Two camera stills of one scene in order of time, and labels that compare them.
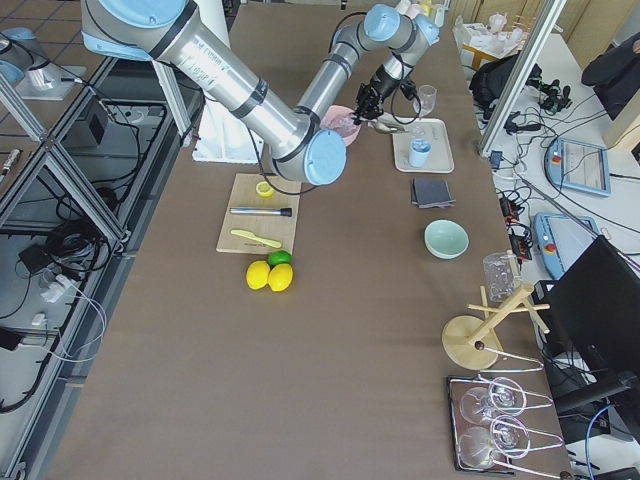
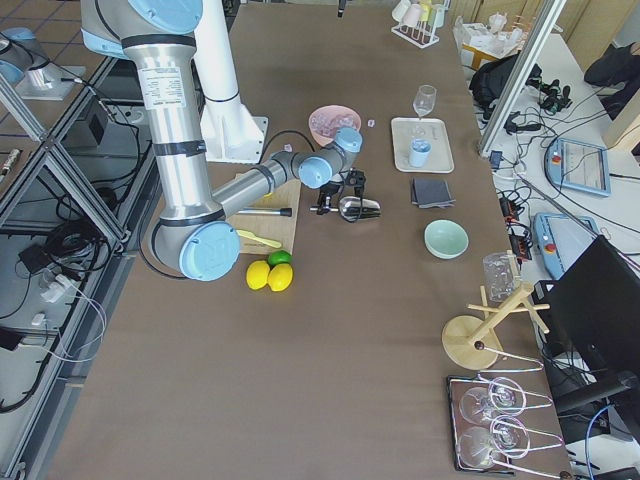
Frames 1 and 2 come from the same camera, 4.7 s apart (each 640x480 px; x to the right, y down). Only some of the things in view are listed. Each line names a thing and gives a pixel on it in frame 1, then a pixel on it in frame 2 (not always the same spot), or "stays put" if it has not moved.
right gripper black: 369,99 -> 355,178
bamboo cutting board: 277,228 stays put
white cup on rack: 439,17 stays put
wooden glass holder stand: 471,342 stays put
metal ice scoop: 386,122 -> 355,209
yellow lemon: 257,274 stays put
